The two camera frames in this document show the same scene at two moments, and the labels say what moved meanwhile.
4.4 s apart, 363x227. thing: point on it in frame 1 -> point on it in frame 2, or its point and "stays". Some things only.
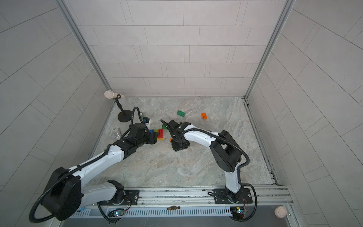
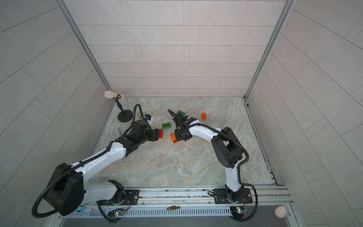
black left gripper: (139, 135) stays
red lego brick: (160, 134) stays
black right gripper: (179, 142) -> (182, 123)
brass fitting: (173, 207) stays
